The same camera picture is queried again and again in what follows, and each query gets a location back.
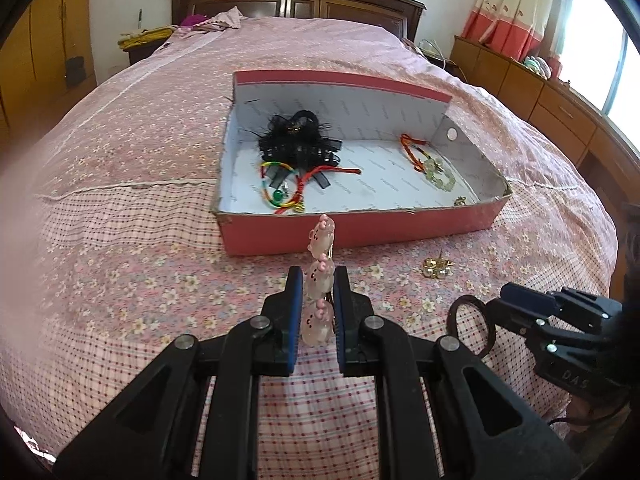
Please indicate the pink garment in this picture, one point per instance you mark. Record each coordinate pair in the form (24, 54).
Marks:
(225, 19)

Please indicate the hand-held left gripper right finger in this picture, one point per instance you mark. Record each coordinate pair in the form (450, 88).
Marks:
(341, 310)

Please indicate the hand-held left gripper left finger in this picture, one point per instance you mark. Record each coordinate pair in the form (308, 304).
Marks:
(295, 310)

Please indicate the pink beaded hair clip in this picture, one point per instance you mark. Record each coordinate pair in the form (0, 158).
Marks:
(320, 270)

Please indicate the yellow wooden wardrobe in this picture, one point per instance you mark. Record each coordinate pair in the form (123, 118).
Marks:
(40, 35)

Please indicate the yellow folded cloth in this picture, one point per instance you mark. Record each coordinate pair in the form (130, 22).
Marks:
(145, 37)

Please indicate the window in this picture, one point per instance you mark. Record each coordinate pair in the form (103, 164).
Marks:
(600, 45)

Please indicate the pink floral bedspread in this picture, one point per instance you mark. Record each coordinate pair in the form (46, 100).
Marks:
(150, 160)

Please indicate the gold pearl brooch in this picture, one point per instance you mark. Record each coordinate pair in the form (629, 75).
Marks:
(437, 267)

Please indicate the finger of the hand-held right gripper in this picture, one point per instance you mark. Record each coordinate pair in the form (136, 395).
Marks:
(525, 299)
(520, 322)

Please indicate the pink cardboard box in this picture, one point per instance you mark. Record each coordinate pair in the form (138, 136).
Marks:
(350, 235)

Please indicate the magenta cloth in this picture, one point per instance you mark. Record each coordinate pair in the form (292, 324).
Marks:
(192, 20)

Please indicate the dark wooden nightstand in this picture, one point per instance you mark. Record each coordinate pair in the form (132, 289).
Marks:
(142, 55)
(454, 69)

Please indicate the cream and red curtain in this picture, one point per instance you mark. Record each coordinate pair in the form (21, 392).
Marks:
(505, 15)

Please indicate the small green bead trinket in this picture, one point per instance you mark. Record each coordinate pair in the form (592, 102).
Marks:
(278, 194)

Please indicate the long wooden drawer cabinet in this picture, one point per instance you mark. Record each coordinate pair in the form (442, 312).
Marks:
(525, 95)

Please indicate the black lace hair bow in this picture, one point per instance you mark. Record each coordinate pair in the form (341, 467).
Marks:
(295, 145)

